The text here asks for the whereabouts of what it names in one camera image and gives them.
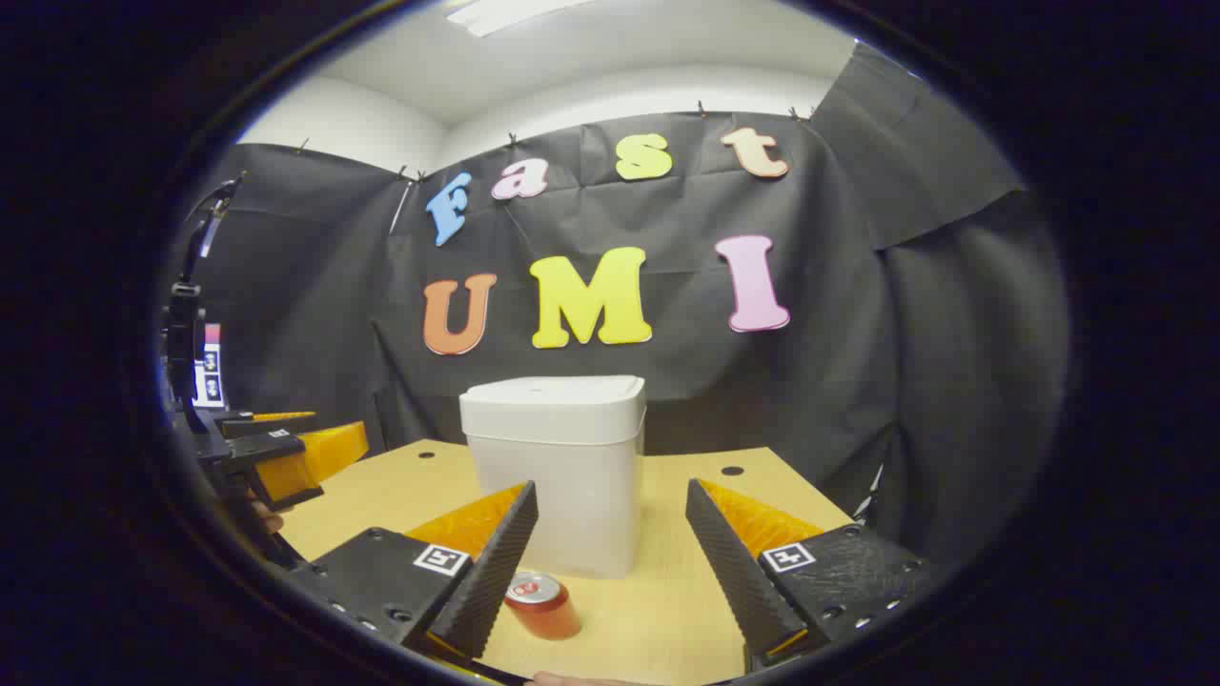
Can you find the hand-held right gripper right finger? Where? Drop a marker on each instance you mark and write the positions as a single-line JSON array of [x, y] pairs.
[[734, 572]]

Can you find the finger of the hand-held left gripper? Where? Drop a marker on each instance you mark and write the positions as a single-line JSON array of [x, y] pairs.
[[243, 426], [257, 450]]

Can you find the wooden desktop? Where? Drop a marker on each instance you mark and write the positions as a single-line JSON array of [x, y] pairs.
[[658, 610]]

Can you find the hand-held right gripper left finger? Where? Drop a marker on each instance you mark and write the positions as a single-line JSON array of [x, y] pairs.
[[496, 572]]

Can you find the red pop can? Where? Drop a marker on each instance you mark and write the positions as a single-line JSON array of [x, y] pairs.
[[548, 610]]

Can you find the ceiling light panel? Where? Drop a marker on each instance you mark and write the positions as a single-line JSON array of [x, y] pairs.
[[505, 14]]

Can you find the white desktop garbage bin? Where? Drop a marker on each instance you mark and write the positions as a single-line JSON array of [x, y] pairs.
[[572, 476]]

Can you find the computer monitor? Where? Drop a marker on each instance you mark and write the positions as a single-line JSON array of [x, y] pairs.
[[210, 367]]

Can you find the black backdrop cloth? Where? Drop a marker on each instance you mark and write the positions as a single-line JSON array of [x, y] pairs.
[[810, 381]]

